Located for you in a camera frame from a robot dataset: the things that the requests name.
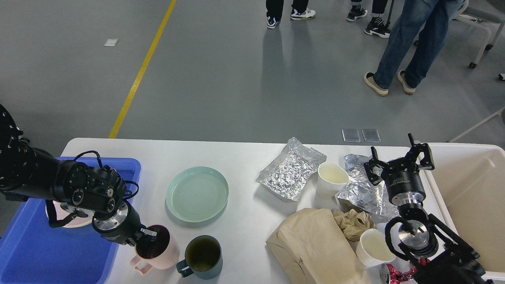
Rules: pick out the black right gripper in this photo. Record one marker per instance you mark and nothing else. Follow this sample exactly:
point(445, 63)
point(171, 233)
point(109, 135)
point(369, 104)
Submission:
point(401, 176)

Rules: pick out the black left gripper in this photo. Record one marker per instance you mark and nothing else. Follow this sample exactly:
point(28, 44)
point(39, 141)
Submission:
point(125, 227)

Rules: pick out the pink mug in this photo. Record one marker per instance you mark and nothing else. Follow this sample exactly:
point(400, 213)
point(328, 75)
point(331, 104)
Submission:
point(162, 253)

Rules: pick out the dark teal mug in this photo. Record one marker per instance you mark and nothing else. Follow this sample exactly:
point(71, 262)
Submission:
point(202, 257)

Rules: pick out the mint green plate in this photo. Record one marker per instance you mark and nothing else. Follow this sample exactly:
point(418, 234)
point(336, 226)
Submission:
point(197, 194)

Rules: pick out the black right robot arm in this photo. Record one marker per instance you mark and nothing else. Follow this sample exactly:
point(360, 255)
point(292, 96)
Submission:
point(439, 255)

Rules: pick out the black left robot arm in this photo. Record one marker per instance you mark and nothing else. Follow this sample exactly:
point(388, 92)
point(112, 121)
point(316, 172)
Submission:
point(69, 187)

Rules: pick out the crumpled foil sheet right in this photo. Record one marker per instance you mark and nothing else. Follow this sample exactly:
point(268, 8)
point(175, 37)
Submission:
point(361, 195)

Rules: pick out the crumpled foil sheet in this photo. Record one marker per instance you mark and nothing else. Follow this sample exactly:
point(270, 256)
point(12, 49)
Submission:
point(287, 175)
point(361, 195)

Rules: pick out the beige plastic bin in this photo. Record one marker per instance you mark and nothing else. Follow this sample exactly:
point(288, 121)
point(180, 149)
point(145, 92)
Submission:
point(469, 184)

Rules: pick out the white paper cup upper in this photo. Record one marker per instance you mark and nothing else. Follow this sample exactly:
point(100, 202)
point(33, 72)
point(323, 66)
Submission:
point(331, 179)

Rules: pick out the white paper cup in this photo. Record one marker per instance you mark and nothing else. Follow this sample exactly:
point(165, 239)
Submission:
point(331, 179)
point(372, 249)

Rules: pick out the crumpled brown napkin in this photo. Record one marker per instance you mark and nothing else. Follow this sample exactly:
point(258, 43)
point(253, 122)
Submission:
point(353, 224)

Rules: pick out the white paper cup lower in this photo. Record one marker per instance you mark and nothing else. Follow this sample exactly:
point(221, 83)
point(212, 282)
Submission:
point(372, 249)

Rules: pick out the pink plate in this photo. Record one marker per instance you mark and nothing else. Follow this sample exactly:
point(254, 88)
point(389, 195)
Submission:
point(73, 221)

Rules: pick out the red candy wrapper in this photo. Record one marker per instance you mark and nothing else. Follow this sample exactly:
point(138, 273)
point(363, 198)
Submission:
point(390, 275)

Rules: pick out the blue plastic tray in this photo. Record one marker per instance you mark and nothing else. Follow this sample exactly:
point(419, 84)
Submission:
point(34, 253)

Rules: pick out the brown paper bag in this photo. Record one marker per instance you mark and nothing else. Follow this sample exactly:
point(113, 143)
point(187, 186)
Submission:
point(311, 249)

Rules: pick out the crumpled foil sheet left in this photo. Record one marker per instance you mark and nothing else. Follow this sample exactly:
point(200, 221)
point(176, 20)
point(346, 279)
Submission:
point(287, 175)

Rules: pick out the person in blue jeans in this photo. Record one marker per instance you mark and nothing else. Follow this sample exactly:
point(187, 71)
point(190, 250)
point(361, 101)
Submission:
point(414, 43)

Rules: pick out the white office chair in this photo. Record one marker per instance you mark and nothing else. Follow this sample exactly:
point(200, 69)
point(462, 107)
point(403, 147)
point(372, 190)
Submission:
point(475, 13)

